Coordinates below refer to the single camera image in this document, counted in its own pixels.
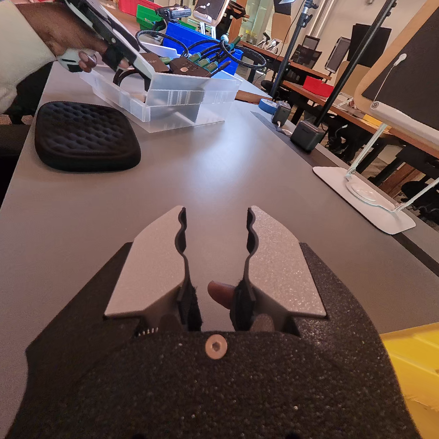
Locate black office chair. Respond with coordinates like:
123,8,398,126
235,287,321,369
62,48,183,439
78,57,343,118
290,35,323,67

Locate person's left hand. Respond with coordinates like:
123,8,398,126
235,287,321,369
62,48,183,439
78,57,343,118
16,2,107,73

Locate blue plastic bin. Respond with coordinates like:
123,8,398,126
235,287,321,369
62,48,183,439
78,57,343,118
163,21,244,76

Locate clear plastic tray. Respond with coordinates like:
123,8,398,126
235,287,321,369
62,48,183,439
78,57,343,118
80,43,242,132

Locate small yellow bin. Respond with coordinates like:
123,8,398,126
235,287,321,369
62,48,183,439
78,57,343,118
363,114,391,129

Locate small black device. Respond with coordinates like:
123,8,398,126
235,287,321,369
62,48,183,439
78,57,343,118
272,101,292,125

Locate black honeycomb wrist rest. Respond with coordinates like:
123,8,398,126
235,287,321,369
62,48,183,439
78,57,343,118
34,100,142,173

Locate black brushed-metal switch box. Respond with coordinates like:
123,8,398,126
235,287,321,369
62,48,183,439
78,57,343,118
113,56,215,91

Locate dark wooden table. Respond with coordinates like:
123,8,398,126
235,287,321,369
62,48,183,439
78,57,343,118
360,113,439,193

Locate green plastic bin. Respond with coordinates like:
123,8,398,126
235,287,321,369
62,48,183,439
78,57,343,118
137,4,198,31

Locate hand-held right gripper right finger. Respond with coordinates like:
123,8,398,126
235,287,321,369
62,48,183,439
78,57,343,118
230,206,327,332

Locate white tablet stand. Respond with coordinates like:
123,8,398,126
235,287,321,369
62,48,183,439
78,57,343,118
313,53,439,235

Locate yellow plastic bin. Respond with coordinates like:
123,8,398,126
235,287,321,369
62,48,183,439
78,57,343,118
381,322,439,439

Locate brown wooden table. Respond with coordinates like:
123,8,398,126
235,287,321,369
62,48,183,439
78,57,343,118
281,80,364,124
240,40,332,83

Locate wooden post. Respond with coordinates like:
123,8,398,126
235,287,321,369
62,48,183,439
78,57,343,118
228,0,248,41

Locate dark monitor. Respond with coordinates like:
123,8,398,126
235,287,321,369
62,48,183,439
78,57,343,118
325,36,352,74

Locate black light stand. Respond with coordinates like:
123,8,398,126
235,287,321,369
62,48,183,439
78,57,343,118
268,0,321,99

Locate black stand pole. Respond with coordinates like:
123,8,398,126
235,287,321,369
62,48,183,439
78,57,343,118
313,0,398,127

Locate black braided cable green plugs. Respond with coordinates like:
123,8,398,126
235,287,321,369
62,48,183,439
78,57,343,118
207,45,267,72
135,29,203,64
197,32,241,69

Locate person's right hand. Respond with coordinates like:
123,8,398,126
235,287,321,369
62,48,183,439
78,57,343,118
207,280,238,310

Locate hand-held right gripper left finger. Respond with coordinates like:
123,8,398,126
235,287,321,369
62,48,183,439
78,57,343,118
103,206,203,332

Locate black and white handheld device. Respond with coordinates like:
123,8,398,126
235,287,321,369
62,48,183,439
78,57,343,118
155,4,191,20

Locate large black monitor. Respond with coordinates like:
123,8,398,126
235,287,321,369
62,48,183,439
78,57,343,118
348,23,392,68

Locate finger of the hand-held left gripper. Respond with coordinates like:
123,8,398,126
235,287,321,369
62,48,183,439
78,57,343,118
103,21,141,57
118,46,158,80

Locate red plastic bin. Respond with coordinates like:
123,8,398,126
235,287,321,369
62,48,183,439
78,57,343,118
118,0,162,18
303,75,334,99

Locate person's left forearm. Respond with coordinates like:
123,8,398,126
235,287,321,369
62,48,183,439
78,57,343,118
0,0,57,112

